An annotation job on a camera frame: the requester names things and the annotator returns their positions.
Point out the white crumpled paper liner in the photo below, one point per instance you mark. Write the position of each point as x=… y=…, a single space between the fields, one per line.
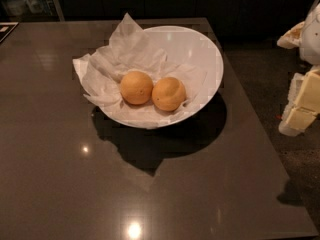
x=129 y=49

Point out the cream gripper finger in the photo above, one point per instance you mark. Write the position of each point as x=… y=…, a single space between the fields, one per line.
x=291 y=39

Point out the black white corner mat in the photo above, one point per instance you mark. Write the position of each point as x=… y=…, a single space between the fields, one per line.
x=6 y=28

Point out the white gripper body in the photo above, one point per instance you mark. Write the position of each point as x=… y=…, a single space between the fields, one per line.
x=311 y=39

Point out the white bowl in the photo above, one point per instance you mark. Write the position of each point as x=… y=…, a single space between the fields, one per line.
x=192 y=58

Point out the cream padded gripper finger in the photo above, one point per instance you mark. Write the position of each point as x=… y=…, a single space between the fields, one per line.
x=303 y=103

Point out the orange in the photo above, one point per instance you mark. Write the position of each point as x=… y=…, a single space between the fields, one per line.
x=168 y=94
x=136 y=87

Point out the background shelf with containers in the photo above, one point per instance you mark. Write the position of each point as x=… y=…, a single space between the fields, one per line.
x=30 y=10

